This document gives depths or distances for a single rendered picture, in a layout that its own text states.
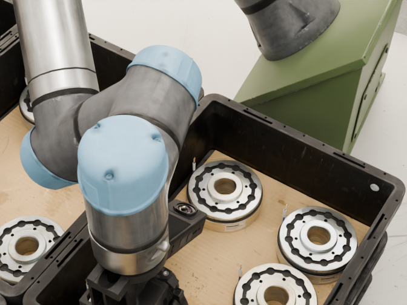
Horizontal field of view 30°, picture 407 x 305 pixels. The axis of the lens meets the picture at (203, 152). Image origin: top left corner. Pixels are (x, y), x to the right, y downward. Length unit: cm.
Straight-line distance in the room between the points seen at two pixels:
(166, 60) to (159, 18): 80
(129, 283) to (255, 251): 31
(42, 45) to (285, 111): 49
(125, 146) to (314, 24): 64
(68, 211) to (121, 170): 45
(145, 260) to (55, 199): 38
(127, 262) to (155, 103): 15
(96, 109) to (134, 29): 77
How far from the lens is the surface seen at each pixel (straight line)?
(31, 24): 84
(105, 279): 75
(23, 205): 108
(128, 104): 69
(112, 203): 64
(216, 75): 141
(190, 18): 153
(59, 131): 79
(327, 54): 115
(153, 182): 63
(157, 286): 80
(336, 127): 118
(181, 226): 82
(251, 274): 96
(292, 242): 99
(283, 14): 121
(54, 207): 107
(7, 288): 89
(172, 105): 70
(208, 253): 101
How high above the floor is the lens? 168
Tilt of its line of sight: 50 degrees down
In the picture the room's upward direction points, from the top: 1 degrees clockwise
